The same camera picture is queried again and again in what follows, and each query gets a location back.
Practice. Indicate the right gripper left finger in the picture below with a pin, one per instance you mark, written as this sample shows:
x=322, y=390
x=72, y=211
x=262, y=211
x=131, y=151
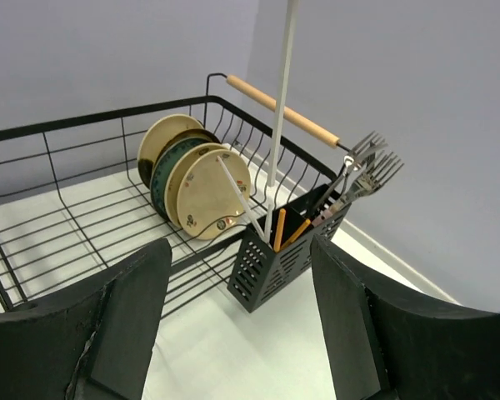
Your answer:
x=91, y=340

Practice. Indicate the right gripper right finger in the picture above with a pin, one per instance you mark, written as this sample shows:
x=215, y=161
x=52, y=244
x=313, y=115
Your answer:
x=385, y=340

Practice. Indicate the orange wooden chopstick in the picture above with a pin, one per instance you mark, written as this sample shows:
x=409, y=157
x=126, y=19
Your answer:
x=279, y=230
x=300, y=230

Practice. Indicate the silver fork pink handle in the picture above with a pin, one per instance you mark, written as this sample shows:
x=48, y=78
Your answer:
x=328, y=212

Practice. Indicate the all silver fork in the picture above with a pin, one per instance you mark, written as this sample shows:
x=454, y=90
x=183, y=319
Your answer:
x=355, y=158

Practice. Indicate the white plastic chopstick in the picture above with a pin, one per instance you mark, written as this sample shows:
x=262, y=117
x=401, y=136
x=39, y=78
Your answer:
x=286, y=57

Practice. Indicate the silver fork black riveted handle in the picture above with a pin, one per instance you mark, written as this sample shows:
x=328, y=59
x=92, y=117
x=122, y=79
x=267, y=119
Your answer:
x=364, y=185

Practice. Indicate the black perforated utensil caddy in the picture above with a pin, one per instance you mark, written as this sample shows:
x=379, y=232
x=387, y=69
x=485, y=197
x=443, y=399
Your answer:
x=259, y=273

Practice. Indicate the cream plate with red mark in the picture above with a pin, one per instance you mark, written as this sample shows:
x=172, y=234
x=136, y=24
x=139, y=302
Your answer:
x=207, y=204

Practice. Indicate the teal green plate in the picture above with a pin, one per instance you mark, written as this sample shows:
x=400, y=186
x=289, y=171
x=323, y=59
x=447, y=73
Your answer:
x=163, y=167

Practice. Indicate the yellow brown plate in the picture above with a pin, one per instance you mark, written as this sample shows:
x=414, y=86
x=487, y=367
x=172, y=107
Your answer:
x=179, y=139

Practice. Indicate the black wire dish rack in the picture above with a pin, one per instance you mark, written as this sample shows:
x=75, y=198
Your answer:
x=72, y=202

